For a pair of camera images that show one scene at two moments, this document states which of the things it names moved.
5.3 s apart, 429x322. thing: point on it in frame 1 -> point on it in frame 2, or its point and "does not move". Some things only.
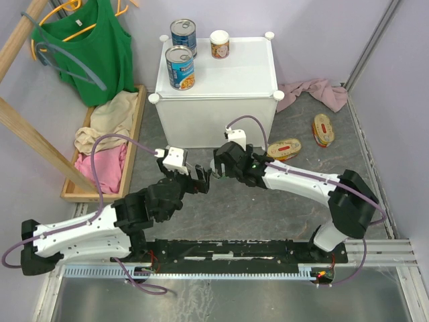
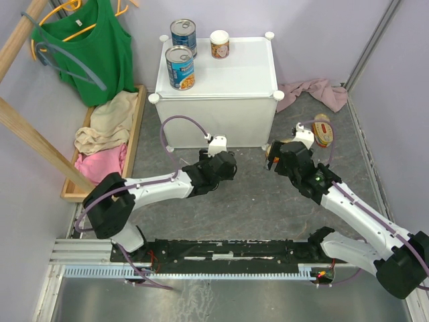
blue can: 184,33 does not move
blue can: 181,68 does not move
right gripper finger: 218,166 -> 274,152
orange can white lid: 220,44 does not move
